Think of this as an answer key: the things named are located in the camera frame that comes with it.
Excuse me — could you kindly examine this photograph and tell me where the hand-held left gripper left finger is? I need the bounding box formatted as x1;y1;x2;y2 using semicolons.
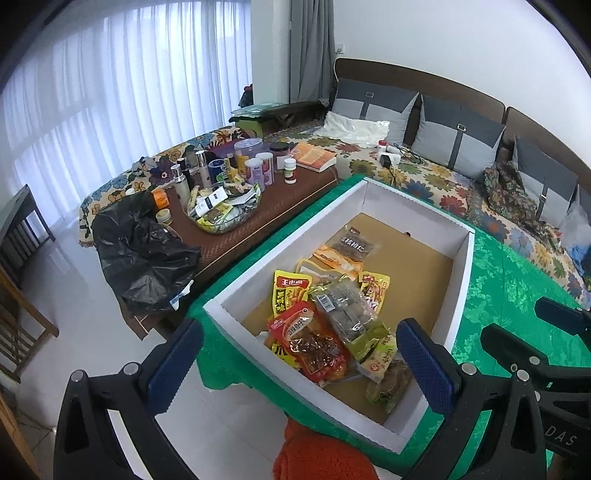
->
54;318;205;480

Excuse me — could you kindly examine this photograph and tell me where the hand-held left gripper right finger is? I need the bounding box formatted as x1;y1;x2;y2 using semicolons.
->
396;318;548;480

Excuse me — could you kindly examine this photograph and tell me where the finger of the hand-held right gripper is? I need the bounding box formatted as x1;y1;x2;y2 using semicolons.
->
480;323;561;391
536;296;591;337

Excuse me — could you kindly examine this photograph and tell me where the dark brown snack packet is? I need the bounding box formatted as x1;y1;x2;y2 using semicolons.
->
366;357;414;413

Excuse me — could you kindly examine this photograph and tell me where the small cream snack packet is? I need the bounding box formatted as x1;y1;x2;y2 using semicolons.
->
359;335;399;383

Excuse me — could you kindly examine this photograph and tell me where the small yellow chicken feet packet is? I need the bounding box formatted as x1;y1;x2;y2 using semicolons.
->
359;271;392;317

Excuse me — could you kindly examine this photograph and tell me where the green snack packet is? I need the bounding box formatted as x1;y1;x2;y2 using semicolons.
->
308;279;392;363

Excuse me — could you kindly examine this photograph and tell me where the red spicy snack packet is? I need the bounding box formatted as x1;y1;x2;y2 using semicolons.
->
267;302;352;384

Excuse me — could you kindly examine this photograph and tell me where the orange walnut packet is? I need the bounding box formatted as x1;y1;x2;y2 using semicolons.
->
313;224;383;278

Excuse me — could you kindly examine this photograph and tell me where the white cardboard box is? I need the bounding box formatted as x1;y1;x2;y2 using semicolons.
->
203;175;476;455

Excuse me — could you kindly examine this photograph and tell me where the green patterned blanket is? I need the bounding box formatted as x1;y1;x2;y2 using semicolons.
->
187;173;591;480

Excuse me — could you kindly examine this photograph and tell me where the blue cloth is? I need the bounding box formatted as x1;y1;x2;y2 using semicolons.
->
570;244;591;274

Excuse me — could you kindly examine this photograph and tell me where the clear plastic bag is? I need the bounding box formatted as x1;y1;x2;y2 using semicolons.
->
566;203;591;250

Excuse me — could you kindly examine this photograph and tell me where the black plastic bag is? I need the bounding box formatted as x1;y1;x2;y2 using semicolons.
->
92;190;201;317

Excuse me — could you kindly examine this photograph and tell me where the grey two-tone cushion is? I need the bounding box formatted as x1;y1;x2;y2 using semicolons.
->
501;136;579;227
330;78;420;146
561;185;591;250
410;95;506;180

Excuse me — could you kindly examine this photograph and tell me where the dark patterned cloth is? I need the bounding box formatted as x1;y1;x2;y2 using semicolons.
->
482;161;561;241

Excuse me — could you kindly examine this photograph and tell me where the orange fuzzy cloth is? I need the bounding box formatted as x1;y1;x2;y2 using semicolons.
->
272;418;379;480

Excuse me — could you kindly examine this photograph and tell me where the glass bowl of sachets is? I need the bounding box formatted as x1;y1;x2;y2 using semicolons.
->
187;182;264;234

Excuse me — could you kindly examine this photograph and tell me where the floral bedsheet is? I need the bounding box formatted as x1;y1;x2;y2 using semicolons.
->
265;122;591;310

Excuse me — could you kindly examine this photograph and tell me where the glass bottle silver cap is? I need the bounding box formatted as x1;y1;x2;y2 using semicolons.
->
171;164;191;206

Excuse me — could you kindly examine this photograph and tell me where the brown headboard panel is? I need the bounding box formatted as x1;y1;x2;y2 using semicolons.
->
333;58;507;125
505;106;591;190

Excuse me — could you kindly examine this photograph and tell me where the beige pump bottle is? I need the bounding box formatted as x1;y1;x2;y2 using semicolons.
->
194;150;214;190

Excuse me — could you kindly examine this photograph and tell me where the purple white canister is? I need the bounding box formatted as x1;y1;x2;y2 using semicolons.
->
256;152;274;186
245;158;264;191

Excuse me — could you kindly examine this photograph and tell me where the wooden chair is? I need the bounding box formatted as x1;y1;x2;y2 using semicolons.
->
0;184;61;384

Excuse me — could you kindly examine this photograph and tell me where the white power strip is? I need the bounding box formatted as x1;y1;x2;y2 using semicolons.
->
376;140;403;168

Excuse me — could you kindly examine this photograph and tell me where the clear purple-lid container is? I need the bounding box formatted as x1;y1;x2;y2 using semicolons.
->
234;137;265;171

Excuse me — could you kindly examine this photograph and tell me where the dark-lid jar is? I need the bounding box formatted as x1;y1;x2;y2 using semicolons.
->
269;142;291;173

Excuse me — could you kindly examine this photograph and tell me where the orange book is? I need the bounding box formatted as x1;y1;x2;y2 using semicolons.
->
292;142;338;174

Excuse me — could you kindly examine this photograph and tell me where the white plastic bag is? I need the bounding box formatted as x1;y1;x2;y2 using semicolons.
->
318;111;393;148

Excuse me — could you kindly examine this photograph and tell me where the green box stack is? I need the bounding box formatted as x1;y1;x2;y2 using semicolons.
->
230;104;284;137

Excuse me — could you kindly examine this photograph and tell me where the white sheer curtain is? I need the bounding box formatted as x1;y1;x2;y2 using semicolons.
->
0;0;252;213

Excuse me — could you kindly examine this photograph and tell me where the dark wooden bench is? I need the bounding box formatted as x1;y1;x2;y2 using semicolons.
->
261;98;329;131

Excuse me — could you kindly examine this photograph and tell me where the grey curtain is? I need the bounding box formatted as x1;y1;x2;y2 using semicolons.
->
288;0;335;104

